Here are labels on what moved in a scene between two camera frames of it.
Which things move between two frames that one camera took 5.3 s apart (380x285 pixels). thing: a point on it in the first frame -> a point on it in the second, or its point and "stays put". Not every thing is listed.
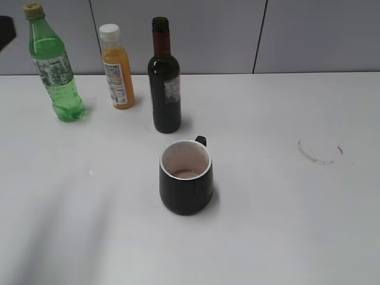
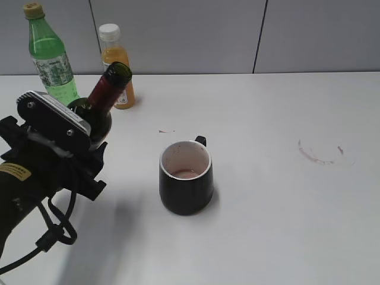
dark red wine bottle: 164,76 -> 97,110
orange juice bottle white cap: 117,67 stays put
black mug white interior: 186,176 stays put
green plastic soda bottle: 48,53 stays put
